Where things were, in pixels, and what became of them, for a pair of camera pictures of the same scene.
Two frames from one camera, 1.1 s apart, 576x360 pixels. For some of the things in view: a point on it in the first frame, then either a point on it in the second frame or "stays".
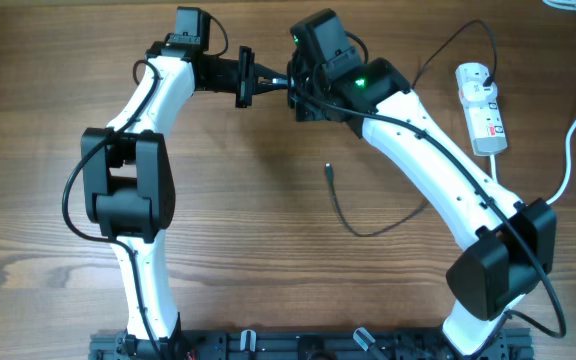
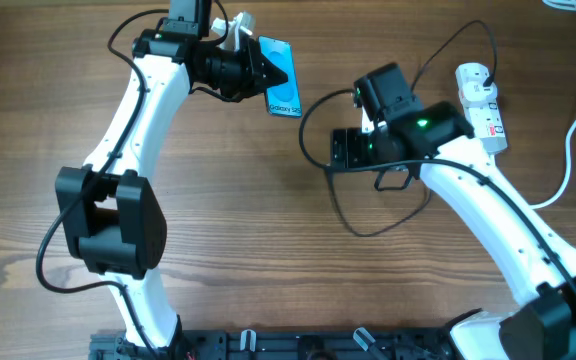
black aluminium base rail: (512, 344) stays
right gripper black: (295, 87) to (345, 148)
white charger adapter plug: (478, 93) stays
